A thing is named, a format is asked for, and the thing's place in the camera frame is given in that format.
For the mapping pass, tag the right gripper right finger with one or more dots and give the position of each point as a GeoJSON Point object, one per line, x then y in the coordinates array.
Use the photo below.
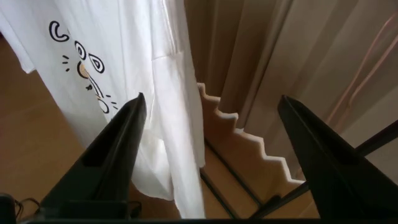
{"type": "Point", "coordinates": [342, 180]}

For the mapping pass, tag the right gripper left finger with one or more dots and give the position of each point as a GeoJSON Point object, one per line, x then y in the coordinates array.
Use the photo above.
{"type": "Point", "coordinates": [102, 177]}

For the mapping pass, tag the white printed t-shirt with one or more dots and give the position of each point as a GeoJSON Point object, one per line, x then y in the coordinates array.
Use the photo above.
{"type": "Point", "coordinates": [140, 46]}

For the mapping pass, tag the black clothes rack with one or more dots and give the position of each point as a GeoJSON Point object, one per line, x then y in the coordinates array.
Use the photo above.
{"type": "Point", "coordinates": [376, 137]}

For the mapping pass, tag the pink clothes hanger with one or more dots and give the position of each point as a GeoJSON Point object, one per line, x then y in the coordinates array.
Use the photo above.
{"type": "Point", "coordinates": [360, 74]}

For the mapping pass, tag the beige curtain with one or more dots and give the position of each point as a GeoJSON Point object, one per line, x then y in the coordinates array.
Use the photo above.
{"type": "Point", "coordinates": [280, 46]}

